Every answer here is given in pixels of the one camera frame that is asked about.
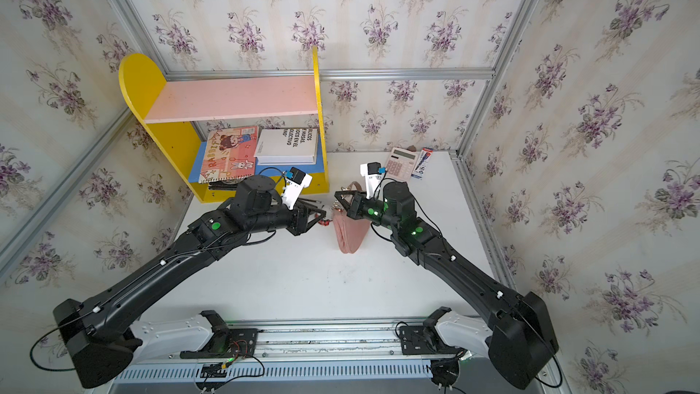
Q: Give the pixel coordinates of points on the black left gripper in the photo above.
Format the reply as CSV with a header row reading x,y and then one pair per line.
x,y
301,218

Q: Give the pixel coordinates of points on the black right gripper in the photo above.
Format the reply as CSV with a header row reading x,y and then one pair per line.
x,y
345,204

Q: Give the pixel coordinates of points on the pink corduroy handbag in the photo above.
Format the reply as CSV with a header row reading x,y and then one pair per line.
x,y
350,233

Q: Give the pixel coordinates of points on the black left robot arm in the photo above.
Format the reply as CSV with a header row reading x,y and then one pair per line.
x,y
103,335

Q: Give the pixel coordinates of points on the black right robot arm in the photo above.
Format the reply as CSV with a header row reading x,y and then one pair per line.
x,y
514,331

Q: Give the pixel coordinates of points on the pink calculator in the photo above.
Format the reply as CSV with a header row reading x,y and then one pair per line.
x,y
400,164

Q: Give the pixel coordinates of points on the white thick book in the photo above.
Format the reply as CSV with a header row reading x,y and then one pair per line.
x,y
287,146

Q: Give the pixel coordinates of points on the blue white pencil box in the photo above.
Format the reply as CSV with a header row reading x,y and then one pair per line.
x,y
421,165

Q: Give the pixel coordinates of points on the colourful cartoon spiral notebook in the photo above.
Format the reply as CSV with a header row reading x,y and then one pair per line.
x,y
229,155

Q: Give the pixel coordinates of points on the yellow pink wooden shelf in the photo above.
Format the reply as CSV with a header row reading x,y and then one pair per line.
x,y
169,110

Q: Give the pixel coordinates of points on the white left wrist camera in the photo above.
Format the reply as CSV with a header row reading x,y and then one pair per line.
x,y
295,180

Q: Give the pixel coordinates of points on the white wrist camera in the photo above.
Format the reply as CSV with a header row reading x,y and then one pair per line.
x,y
373,173
295,180

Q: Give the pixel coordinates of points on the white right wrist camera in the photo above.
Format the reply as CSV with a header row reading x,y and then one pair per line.
x,y
373,173

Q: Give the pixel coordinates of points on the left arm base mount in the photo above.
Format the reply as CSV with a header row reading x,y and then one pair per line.
x,y
204,336

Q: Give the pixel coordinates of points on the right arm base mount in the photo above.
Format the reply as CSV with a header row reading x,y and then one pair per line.
x,y
445,332

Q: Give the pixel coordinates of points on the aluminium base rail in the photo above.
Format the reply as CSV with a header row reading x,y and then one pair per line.
x,y
352,350

